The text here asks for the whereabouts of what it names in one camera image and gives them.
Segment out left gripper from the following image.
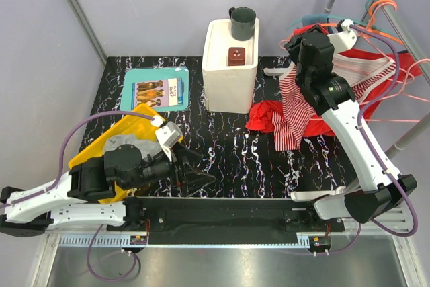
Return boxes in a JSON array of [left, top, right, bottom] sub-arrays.
[[121, 142, 216, 196]]

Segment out orange plastic hanger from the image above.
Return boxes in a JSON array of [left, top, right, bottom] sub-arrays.
[[318, 0, 404, 46]]

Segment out metal clothes rack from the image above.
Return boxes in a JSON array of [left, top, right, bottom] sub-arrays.
[[324, 0, 429, 159]]

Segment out white foam box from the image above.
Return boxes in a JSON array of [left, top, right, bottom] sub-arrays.
[[202, 19, 259, 114]]

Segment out teal tray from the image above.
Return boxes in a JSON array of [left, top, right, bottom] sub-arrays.
[[120, 67, 189, 112]]

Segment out dark green mug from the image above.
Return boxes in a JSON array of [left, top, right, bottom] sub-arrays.
[[228, 7, 257, 41]]

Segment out white rack foot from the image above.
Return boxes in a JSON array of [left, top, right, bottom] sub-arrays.
[[290, 186, 359, 202]]

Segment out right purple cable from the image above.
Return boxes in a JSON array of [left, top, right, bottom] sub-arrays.
[[329, 23, 419, 254]]

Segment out red white striped tank top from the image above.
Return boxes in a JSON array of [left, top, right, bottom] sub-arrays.
[[272, 54, 396, 151]]

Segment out yellow plastic basket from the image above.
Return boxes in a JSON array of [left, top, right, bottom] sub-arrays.
[[69, 104, 166, 203]]

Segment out pink wire hanger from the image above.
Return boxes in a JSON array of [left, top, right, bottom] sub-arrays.
[[279, 19, 414, 81], [308, 58, 430, 123]]

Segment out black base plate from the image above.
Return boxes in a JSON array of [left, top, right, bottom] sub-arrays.
[[107, 197, 345, 247]]

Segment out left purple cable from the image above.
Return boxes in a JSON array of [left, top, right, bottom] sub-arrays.
[[0, 111, 162, 281]]

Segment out pink wire hanger front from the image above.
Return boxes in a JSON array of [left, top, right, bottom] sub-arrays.
[[308, 58, 430, 123]]

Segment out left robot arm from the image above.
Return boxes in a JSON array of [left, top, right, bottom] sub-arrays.
[[1, 140, 215, 237]]

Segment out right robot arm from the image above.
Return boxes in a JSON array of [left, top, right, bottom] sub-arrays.
[[284, 21, 417, 231]]

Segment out grey tank top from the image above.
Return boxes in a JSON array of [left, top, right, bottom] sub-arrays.
[[103, 134, 163, 157]]

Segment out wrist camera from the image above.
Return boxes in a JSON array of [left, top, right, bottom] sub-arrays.
[[155, 121, 183, 163], [328, 19, 357, 54]]

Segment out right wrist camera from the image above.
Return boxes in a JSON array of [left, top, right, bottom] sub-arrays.
[[328, 19, 357, 54]]

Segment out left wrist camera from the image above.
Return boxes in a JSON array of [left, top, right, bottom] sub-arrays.
[[155, 121, 183, 163]]

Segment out purple cable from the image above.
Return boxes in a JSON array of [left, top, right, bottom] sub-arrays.
[[0, 111, 162, 281], [329, 23, 419, 254]]

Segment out brown square box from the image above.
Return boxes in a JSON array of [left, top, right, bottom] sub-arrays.
[[228, 47, 246, 66]]

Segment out dog picture book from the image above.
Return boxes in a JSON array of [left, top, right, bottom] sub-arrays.
[[130, 78, 184, 109]]

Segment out crumpled red cloth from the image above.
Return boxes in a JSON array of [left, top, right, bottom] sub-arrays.
[[245, 100, 282, 133]]

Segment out teal plastic hanger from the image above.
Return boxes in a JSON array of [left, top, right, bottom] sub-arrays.
[[286, 0, 377, 31]]

